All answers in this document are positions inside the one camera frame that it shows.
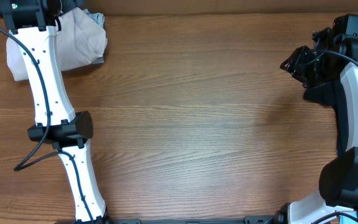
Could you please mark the folded light blue jeans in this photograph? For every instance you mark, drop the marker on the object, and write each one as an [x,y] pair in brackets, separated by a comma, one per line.
[99,18]

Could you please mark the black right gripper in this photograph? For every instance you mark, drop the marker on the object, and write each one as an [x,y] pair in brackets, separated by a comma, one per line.
[296,65]

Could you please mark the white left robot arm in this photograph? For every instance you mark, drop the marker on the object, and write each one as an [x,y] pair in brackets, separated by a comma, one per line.
[34,25]

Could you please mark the light blue cloth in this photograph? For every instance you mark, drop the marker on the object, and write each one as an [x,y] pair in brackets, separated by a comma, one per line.
[347,220]

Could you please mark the black garment pile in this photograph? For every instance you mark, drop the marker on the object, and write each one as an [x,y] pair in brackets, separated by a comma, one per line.
[338,181]

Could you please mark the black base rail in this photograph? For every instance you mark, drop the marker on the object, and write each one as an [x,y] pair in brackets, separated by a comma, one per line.
[253,219]

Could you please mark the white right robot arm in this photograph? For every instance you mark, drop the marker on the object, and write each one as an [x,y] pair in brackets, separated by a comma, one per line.
[342,39]

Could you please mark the beige khaki shorts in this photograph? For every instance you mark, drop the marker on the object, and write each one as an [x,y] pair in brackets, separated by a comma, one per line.
[78,44]

